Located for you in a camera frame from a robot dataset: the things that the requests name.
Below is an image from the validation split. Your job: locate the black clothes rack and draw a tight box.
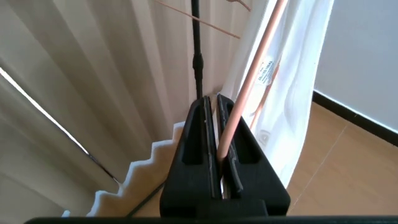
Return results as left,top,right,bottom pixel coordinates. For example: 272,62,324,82
126,0,205,218

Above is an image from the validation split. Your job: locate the pink clothes hanger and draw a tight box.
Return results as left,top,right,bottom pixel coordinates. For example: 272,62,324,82
154,0,252,40
216,0,289,162

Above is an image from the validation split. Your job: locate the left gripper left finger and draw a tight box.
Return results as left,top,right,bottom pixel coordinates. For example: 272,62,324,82
159,95,221,218

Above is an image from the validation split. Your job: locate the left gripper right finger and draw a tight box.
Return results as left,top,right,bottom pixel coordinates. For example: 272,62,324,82
216,93,292,216

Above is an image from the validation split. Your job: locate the white printed T-shirt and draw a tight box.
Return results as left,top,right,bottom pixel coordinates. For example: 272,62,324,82
219,0,335,189

